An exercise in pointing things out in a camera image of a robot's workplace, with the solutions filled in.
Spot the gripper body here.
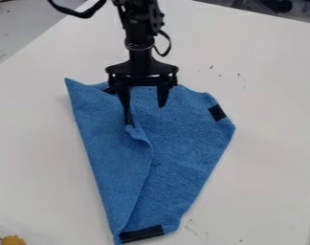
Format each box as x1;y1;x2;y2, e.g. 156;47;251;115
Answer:
103;48;181;95

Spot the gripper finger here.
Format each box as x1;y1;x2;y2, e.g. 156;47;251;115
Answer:
156;76;173;108
114;79;135;126

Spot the blue cloth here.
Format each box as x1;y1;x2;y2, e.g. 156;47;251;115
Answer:
62;78;237;245

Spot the yellow toy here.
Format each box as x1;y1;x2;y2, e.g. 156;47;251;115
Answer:
0;234;28;245

